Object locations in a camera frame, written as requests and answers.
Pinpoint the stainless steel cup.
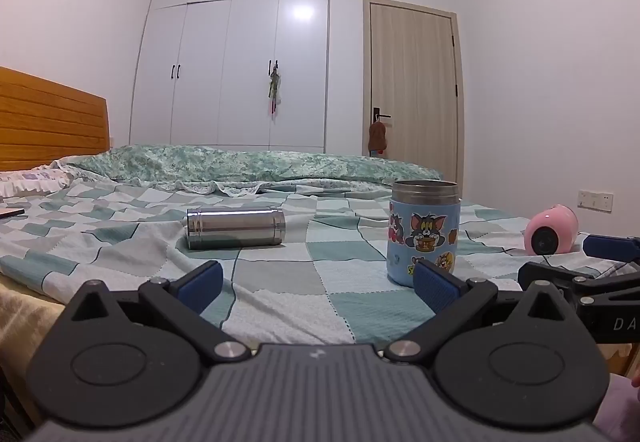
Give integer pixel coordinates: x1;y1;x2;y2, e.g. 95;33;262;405
186;206;287;251

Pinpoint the brown bag on door handle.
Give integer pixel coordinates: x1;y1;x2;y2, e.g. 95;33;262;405
368;118;389;157

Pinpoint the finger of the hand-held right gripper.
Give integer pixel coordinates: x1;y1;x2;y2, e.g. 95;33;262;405
517;261;640;305
582;234;640;267

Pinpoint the white wardrobe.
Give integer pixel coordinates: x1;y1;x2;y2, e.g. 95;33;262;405
128;0;331;154

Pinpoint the green checkered bed sheet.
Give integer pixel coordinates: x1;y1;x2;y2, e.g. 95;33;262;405
0;176;640;347

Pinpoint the beige wooden door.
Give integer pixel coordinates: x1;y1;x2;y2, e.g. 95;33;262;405
362;0;464;197

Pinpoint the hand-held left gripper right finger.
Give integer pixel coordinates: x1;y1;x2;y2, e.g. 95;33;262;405
382;259;585;365

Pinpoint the floral pillow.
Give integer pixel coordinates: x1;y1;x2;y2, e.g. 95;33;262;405
0;166;72;199

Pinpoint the wooden headboard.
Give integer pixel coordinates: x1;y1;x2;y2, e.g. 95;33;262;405
0;66;110;172

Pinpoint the person's pink clothing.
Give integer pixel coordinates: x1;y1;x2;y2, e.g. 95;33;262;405
592;372;640;442

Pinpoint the white wall socket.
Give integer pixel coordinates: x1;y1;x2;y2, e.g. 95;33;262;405
577;190;614;212

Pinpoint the hanging tassel ornament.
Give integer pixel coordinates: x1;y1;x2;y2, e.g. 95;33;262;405
266;61;282;116

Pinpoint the blue cartoon print cup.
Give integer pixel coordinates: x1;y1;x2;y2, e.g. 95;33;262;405
386;180;461;287

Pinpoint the beige mattress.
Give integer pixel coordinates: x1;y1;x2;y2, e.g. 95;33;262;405
0;272;68;428

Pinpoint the green floral quilt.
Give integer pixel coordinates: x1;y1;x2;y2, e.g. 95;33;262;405
64;144;444;189

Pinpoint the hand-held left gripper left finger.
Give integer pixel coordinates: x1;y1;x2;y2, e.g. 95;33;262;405
62;260;252;365

